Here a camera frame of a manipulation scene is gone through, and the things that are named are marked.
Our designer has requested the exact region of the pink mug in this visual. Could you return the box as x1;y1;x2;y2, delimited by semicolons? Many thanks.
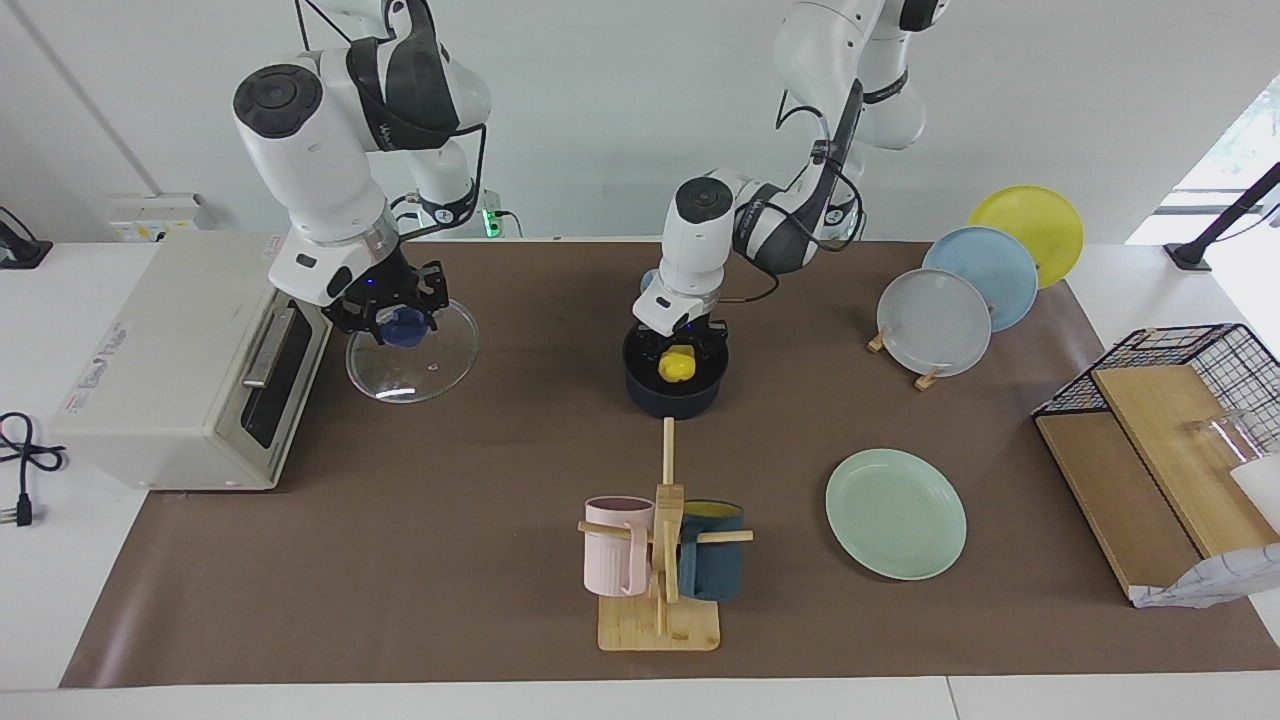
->
584;496;656;598

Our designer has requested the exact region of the black clamp base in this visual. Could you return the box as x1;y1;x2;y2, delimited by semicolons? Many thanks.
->
0;205;53;269

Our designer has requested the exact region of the black power cord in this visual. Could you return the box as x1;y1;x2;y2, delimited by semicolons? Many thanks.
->
0;412;69;528

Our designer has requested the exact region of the light blue plate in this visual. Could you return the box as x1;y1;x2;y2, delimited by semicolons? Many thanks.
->
921;227;1039;333

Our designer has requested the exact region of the wooden plate rack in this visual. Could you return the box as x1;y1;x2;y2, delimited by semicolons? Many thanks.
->
867;325;946;392

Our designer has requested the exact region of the dark blue pot with handle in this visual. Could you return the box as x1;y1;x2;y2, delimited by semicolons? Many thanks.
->
622;320;729;420

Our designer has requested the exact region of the white crumpled cloth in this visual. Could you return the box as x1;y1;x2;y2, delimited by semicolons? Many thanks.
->
1130;545;1280;609

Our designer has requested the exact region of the white toaster oven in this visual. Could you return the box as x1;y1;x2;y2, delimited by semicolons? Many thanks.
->
50;232;341;491

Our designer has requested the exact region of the grey plate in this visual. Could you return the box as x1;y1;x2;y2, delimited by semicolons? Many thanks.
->
877;268;993;378

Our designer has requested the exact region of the clear glass cup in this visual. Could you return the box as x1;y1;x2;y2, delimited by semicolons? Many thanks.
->
1190;410;1280;501

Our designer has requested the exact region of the brown table mat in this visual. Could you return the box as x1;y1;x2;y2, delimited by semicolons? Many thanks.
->
60;240;1280;689

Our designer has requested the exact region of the brown wooden board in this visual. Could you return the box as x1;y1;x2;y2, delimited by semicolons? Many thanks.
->
1035;412;1201;598

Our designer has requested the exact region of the black wire basket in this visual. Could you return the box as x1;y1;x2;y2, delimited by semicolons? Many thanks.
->
1032;323;1280;456

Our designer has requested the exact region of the dark teal mug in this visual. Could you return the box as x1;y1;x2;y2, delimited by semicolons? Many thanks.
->
678;500;746;602

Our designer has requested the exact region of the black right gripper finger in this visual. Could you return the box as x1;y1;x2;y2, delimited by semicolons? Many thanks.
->
418;262;448;333
340;300;388;347

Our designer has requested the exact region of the light wooden cutting board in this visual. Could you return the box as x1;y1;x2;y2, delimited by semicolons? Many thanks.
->
1092;365;1280;559

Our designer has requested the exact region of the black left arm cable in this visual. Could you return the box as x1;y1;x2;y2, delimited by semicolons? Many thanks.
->
725;85;867;303

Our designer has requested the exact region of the wooden mug tree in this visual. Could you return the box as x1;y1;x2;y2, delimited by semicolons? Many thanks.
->
577;418;754;653

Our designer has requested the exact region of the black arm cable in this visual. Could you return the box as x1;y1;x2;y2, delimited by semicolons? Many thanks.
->
725;85;867;303
295;0;491;241

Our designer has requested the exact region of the yellow plate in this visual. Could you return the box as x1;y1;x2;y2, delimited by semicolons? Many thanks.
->
968;185;1085;291

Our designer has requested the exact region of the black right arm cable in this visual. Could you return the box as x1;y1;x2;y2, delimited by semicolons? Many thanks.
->
295;0;491;241

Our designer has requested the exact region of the glass lid with blue knob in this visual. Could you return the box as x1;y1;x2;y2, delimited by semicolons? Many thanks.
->
345;297;479;404

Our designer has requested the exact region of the green plate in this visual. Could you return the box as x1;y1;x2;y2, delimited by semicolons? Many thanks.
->
825;448;968;582

